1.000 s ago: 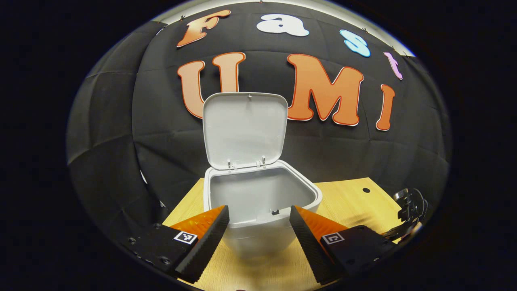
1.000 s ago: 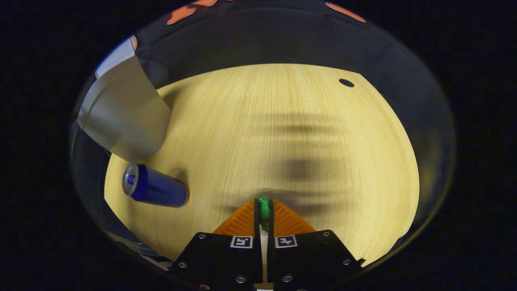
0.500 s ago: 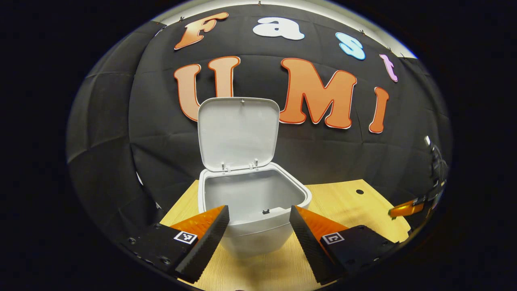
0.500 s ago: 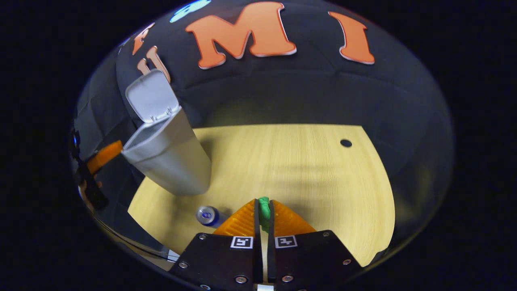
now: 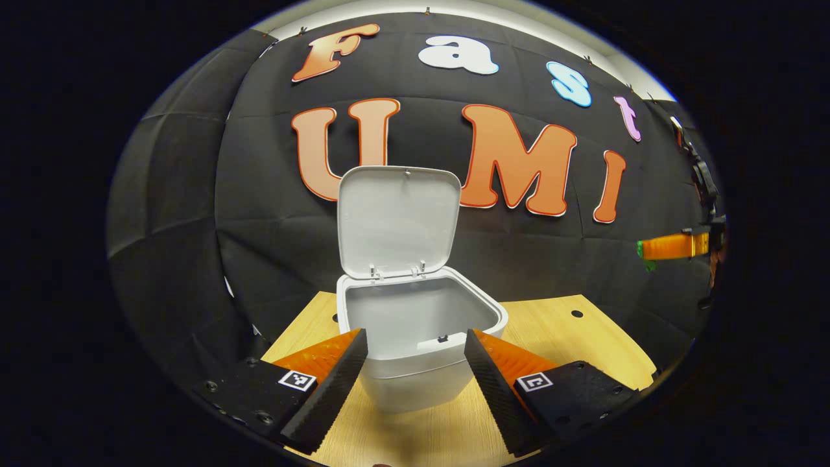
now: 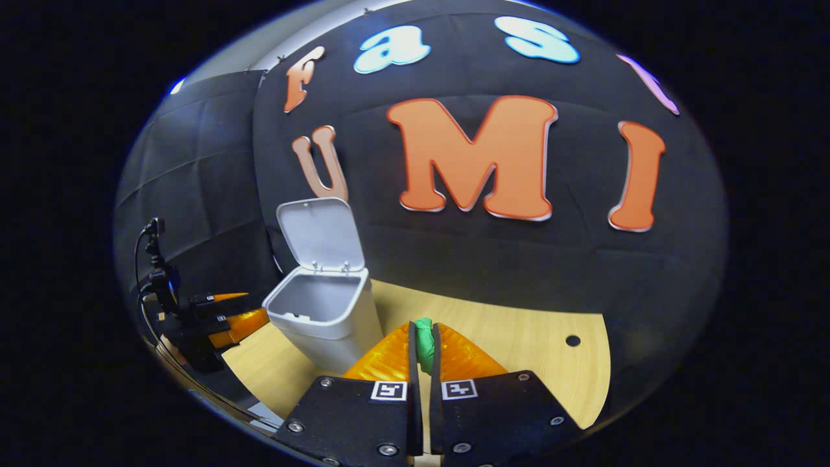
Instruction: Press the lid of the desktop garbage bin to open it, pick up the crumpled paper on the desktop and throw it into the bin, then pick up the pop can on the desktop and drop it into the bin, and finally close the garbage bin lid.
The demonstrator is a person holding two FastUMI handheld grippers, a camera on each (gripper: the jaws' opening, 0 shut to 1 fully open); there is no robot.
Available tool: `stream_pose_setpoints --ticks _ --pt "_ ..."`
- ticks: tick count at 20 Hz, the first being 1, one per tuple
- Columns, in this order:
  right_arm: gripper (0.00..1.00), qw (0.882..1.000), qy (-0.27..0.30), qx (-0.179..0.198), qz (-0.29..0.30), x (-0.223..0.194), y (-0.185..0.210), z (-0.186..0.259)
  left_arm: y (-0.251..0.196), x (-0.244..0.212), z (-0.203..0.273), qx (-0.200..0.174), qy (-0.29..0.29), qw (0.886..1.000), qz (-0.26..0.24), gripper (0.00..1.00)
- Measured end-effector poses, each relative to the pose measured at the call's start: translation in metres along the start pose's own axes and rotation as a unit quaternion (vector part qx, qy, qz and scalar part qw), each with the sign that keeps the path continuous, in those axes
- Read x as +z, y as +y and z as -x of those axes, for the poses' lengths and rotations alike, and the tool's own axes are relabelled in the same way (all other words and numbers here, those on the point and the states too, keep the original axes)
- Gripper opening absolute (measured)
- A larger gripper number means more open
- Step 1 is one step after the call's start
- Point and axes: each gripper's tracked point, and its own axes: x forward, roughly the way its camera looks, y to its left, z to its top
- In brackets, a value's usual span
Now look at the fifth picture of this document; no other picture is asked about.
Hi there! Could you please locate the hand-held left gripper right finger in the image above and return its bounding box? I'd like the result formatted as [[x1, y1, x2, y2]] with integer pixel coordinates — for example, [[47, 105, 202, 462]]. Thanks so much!
[[464, 328, 643, 457]]

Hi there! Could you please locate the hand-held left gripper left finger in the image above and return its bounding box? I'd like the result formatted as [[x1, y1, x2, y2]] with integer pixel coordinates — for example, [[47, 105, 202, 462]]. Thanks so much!
[[193, 328, 369, 455]]

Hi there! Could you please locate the white desktop garbage bin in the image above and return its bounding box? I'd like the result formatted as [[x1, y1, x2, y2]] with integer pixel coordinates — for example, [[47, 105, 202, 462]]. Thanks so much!
[[336, 165, 509, 414]]

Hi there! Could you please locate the wooden desktop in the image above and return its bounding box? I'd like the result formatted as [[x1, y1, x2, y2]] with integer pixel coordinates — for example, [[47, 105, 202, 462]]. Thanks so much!
[[259, 292, 659, 467]]

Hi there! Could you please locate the black backdrop cloth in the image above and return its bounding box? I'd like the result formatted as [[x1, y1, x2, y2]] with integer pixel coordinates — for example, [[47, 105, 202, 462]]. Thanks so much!
[[107, 12, 727, 390]]

